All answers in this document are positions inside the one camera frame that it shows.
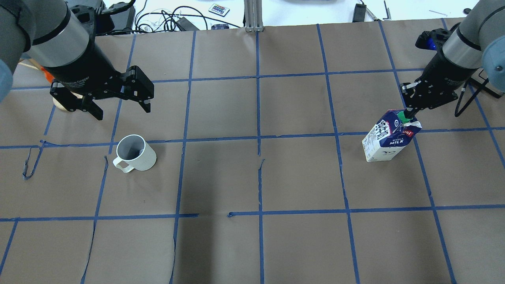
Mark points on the black power adapter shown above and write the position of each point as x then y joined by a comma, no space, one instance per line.
359,13

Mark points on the small remote control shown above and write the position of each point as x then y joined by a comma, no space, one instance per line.
218,10

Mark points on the blue white milk carton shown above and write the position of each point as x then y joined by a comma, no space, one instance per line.
389,136

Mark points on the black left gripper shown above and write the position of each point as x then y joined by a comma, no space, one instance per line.
85,67

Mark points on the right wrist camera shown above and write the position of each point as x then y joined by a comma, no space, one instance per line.
433,40

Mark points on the aluminium frame post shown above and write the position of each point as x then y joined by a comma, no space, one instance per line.
253,16

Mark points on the black power brick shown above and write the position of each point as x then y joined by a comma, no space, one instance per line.
183,24

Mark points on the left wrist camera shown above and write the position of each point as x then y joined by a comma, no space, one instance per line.
93,22

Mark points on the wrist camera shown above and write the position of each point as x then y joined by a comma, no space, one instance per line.
433,40
93,22

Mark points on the white ribbed mug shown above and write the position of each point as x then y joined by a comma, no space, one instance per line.
133,152

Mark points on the wooden mug tree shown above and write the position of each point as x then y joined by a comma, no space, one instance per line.
63,98

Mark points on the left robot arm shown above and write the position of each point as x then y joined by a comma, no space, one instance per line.
61,39

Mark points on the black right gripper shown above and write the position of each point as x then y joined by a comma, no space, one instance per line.
445,72

